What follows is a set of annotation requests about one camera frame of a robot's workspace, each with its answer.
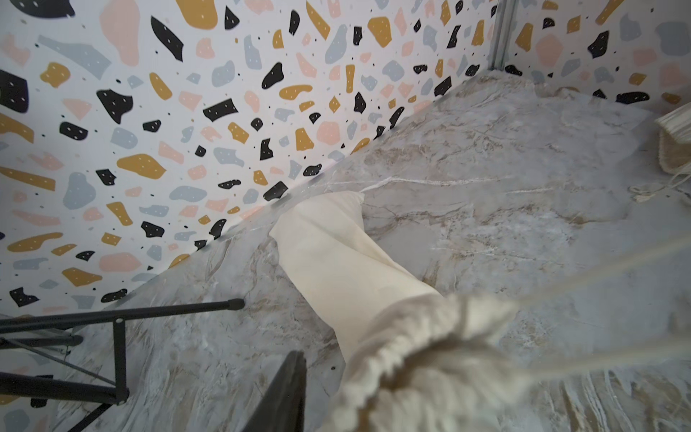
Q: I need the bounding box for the cream cloth bag far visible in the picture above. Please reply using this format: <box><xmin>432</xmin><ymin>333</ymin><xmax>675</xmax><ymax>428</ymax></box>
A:
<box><xmin>270</xmin><ymin>191</ymin><xmax>438</xmax><ymax>360</ymax></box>

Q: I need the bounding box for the aluminium corner post right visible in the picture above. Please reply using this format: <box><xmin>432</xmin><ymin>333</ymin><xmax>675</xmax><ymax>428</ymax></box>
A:
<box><xmin>488</xmin><ymin>0</ymin><xmax>519</xmax><ymax>71</ymax></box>

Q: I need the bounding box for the cream cloth bag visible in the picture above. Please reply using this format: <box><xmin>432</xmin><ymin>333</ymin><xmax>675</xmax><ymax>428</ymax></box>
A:
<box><xmin>270</xmin><ymin>191</ymin><xmax>438</xmax><ymax>360</ymax></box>
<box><xmin>629</xmin><ymin>104</ymin><xmax>690</xmax><ymax>203</ymax></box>

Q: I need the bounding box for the black music stand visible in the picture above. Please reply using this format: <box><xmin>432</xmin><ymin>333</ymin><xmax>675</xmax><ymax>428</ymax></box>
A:
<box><xmin>1</xmin><ymin>298</ymin><xmax>245</xmax><ymax>431</ymax></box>

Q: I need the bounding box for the cream drawstring soil bag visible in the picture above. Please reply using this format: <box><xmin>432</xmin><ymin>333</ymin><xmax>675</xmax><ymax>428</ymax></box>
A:
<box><xmin>322</xmin><ymin>236</ymin><xmax>690</xmax><ymax>431</ymax></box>

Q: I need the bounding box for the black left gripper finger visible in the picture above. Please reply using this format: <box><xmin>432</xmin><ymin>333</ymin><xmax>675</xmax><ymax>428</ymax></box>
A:
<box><xmin>242</xmin><ymin>351</ymin><xmax>307</xmax><ymax>432</ymax></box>

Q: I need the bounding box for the cream cloth bag at right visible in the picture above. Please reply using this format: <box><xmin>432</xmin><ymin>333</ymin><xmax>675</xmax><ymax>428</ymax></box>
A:
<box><xmin>629</xmin><ymin>104</ymin><xmax>690</xmax><ymax>203</ymax></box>

